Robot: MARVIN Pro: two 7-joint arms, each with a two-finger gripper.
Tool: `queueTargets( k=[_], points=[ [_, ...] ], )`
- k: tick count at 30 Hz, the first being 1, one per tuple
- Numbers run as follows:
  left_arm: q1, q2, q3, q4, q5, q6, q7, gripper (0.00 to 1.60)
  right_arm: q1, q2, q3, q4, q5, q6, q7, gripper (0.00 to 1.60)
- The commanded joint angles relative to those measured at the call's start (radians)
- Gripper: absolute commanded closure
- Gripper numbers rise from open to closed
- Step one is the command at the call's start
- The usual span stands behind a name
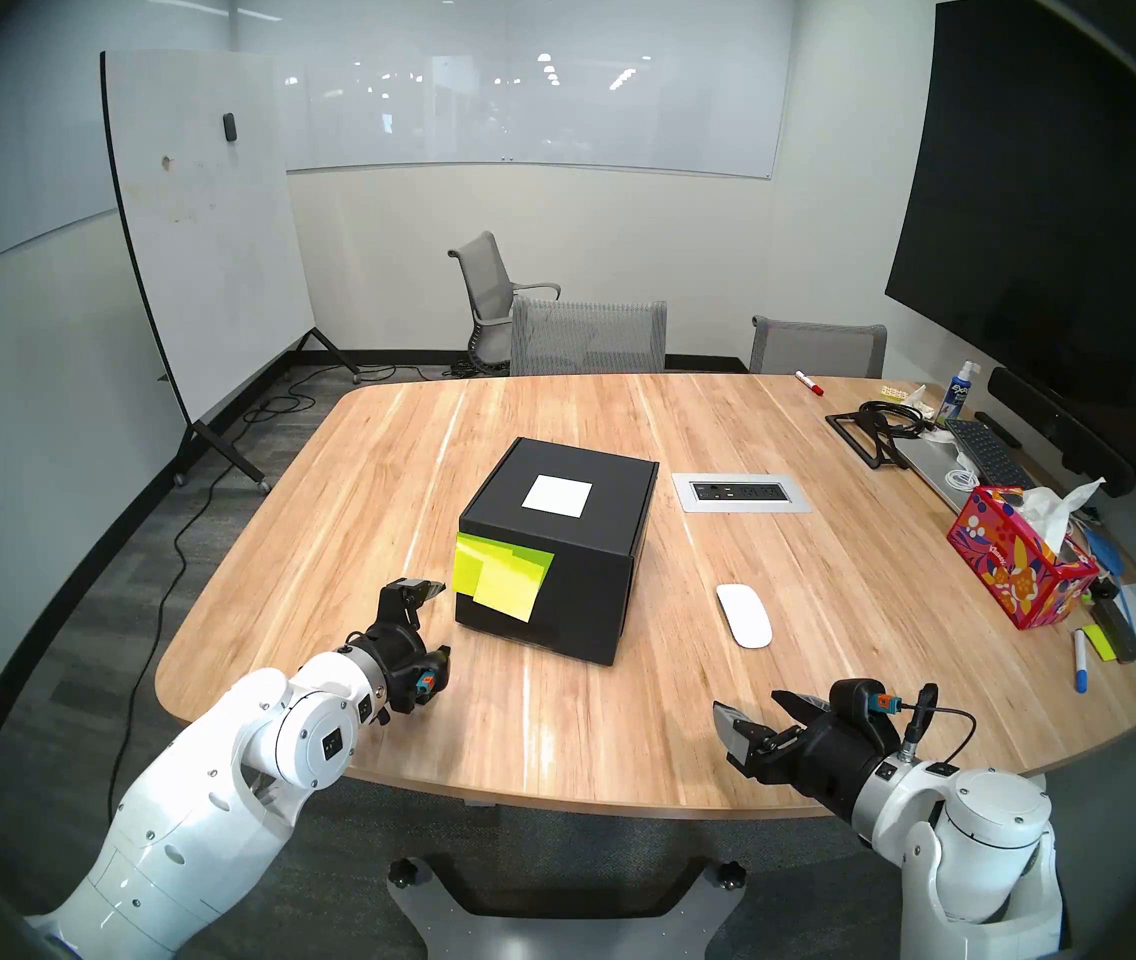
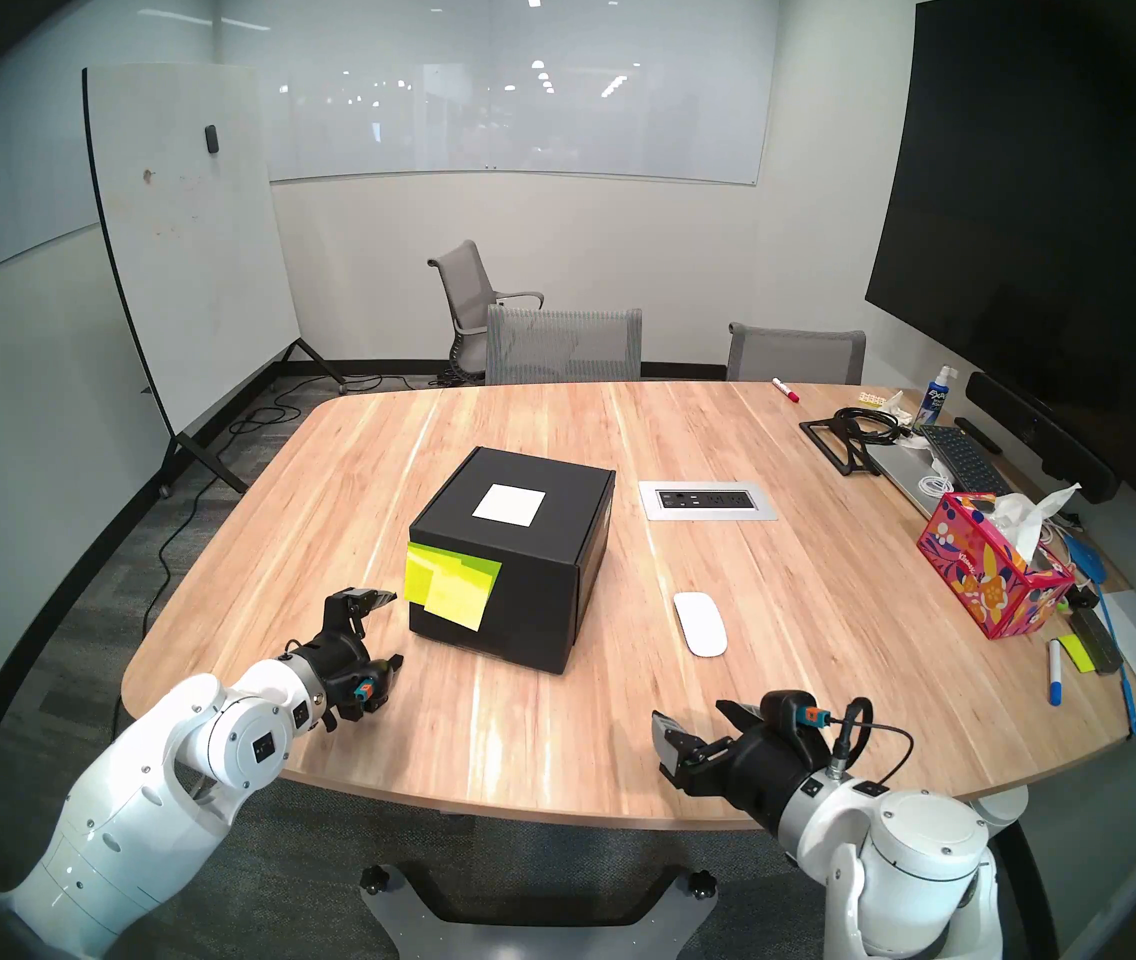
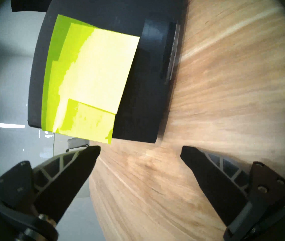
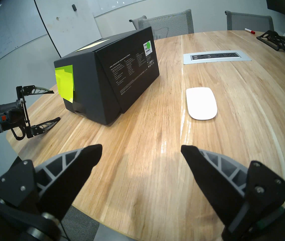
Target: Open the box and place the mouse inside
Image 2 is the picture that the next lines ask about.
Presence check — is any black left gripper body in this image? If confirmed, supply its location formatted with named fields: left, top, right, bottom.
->
left=300, top=593, right=391, bottom=734

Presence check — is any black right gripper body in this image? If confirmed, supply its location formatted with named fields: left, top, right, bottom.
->
left=678, top=690, right=844, bottom=839

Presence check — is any white computer mouse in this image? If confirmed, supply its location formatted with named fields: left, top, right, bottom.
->
left=673, top=592, right=730, bottom=659

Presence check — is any black cardboard box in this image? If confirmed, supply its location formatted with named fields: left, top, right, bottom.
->
left=408, top=446, right=617, bottom=675

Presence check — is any red floral tissue box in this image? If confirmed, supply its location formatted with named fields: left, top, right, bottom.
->
left=917, top=492, right=1076, bottom=640

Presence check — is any lime green sticky note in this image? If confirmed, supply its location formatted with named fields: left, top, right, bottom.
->
left=404, top=543, right=502, bottom=609

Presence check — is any pale square sticky note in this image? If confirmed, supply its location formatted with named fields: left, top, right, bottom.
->
left=472, top=483, right=547, bottom=527

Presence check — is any silver table power panel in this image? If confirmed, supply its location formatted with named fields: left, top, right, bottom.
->
left=639, top=481, right=779, bottom=522

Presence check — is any black laptop stand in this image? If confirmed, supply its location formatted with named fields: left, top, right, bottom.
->
left=799, top=416, right=884, bottom=477

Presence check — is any silver laptop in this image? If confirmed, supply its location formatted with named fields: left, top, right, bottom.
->
left=868, top=443, right=964, bottom=519

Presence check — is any gray mesh office chair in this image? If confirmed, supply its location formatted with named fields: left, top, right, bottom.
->
left=485, top=305, right=644, bottom=386

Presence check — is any gray office chair with armrests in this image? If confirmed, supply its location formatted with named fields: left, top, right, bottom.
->
left=427, top=239, right=545, bottom=384

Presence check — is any black keyboard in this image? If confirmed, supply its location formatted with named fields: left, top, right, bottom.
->
left=916, top=424, right=1014, bottom=497

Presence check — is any white tissue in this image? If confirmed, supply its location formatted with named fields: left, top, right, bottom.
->
left=988, top=483, right=1082, bottom=564

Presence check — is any gray plain-back office chair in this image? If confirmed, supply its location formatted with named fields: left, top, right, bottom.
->
left=726, top=322, right=867, bottom=386

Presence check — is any whiteboard cleaner spray bottle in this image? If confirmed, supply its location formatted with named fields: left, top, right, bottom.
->
left=912, top=365, right=959, bottom=429

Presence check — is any blue fly swatter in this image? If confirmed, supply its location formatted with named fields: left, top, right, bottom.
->
left=1066, top=533, right=1136, bottom=737

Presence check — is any rolling whiteboard on stand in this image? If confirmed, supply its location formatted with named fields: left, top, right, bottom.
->
left=82, top=64, right=349, bottom=496

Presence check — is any black video conference bar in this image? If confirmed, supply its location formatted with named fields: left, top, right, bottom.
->
left=966, top=371, right=1121, bottom=504

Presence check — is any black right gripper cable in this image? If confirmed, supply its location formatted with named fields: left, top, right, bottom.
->
left=828, top=698, right=914, bottom=781

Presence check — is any black floor cable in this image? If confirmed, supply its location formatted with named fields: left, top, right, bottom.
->
left=108, top=373, right=379, bottom=739

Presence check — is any coiled black cable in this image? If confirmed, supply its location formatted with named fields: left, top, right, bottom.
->
left=833, top=406, right=914, bottom=444

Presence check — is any glass wall whiteboard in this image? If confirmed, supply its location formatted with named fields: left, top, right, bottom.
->
left=218, top=0, right=779, bottom=187

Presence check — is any large black wall screen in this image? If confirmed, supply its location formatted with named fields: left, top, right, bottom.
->
left=865, top=0, right=1136, bottom=459

